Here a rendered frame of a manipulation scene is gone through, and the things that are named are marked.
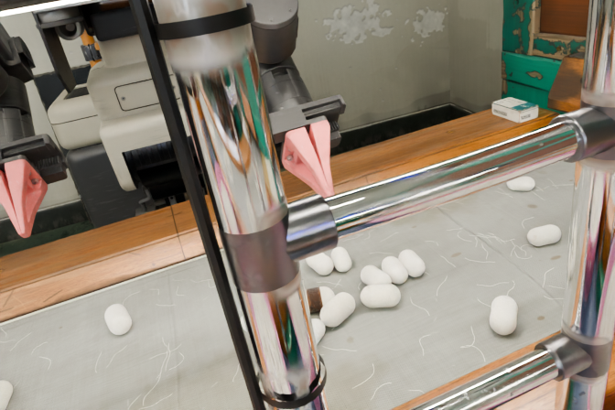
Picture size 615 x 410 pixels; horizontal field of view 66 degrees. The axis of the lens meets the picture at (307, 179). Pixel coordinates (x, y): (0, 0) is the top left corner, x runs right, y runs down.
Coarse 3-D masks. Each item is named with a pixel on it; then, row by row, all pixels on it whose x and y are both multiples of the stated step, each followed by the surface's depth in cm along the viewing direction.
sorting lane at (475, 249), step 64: (512, 192) 58; (384, 256) 51; (448, 256) 49; (512, 256) 47; (64, 320) 50; (192, 320) 46; (384, 320) 42; (448, 320) 41; (64, 384) 41; (128, 384) 40; (192, 384) 39; (384, 384) 36
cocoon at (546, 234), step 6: (534, 228) 48; (540, 228) 47; (546, 228) 47; (552, 228) 47; (558, 228) 47; (528, 234) 48; (534, 234) 47; (540, 234) 47; (546, 234) 47; (552, 234) 47; (558, 234) 47; (528, 240) 48; (534, 240) 47; (540, 240) 47; (546, 240) 47; (552, 240) 47; (558, 240) 47
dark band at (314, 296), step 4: (308, 288) 45; (312, 288) 44; (316, 288) 44; (308, 292) 44; (312, 292) 44; (316, 292) 44; (308, 296) 44; (312, 296) 44; (316, 296) 44; (320, 296) 44; (308, 300) 43; (312, 300) 43; (316, 300) 43; (320, 300) 43; (308, 304) 43; (312, 304) 43; (316, 304) 43; (320, 304) 43; (312, 308) 44; (316, 308) 44; (320, 308) 44; (312, 312) 44
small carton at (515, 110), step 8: (496, 104) 74; (504, 104) 73; (512, 104) 72; (520, 104) 72; (528, 104) 71; (536, 104) 71; (496, 112) 74; (504, 112) 73; (512, 112) 71; (520, 112) 70; (528, 112) 70; (536, 112) 71; (512, 120) 72; (520, 120) 70; (528, 120) 71
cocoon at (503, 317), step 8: (504, 296) 40; (496, 304) 39; (504, 304) 39; (512, 304) 39; (496, 312) 38; (504, 312) 38; (512, 312) 38; (496, 320) 38; (504, 320) 37; (512, 320) 38; (496, 328) 38; (504, 328) 37; (512, 328) 38
